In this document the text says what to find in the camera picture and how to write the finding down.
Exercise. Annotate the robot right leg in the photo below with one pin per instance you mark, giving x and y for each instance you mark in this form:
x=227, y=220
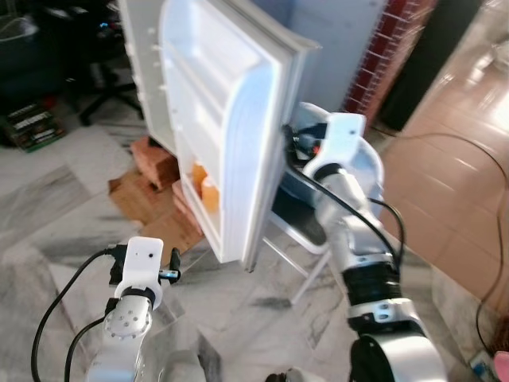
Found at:
x=286, y=376

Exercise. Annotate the orange juice bottle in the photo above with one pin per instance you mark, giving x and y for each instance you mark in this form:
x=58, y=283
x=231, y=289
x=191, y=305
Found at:
x=198, y=175

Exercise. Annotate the pink plastic item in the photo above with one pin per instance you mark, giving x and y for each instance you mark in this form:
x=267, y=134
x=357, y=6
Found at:
x=502, y=368

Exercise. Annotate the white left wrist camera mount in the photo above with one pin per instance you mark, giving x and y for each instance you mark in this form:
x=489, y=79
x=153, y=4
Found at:
x=141, y=259

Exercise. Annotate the green black printed box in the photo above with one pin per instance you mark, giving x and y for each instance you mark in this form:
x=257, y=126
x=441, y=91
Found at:
x=32, y=127

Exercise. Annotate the light blue plastic basin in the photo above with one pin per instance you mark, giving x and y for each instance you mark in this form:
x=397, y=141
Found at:
x=372, y=167

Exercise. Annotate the grey fridge cabinet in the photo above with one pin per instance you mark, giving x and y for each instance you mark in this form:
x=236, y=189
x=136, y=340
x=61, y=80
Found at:
x=318, y=20

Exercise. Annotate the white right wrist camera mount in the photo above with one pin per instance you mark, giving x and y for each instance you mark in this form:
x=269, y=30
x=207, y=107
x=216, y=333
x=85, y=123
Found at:
x=346, y=139

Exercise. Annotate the white power strip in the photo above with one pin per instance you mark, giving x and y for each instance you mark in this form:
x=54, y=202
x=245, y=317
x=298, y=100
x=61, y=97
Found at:
x=479, y=364

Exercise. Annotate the dark blue sofa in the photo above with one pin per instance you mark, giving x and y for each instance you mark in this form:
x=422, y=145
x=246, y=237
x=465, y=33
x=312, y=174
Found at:
x=24, y=64

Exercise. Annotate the black office chair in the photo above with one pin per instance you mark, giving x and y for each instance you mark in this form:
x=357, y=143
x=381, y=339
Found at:
x=102, y=76

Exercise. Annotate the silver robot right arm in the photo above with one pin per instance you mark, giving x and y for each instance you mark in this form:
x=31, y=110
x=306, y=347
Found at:
x=354, y=223

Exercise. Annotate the brown cardboard sheet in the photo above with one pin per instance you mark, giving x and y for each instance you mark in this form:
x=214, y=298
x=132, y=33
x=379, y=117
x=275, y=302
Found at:
x=139, y=203

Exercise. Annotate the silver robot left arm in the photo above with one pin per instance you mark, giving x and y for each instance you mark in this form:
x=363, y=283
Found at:
x=123, y=334

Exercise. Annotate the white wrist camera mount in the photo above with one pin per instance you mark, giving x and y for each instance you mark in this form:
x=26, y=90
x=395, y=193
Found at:
x=346, y=139
x=141, y=259

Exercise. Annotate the white fridge door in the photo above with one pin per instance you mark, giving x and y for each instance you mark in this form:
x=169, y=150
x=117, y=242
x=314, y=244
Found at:
x=231, y=127

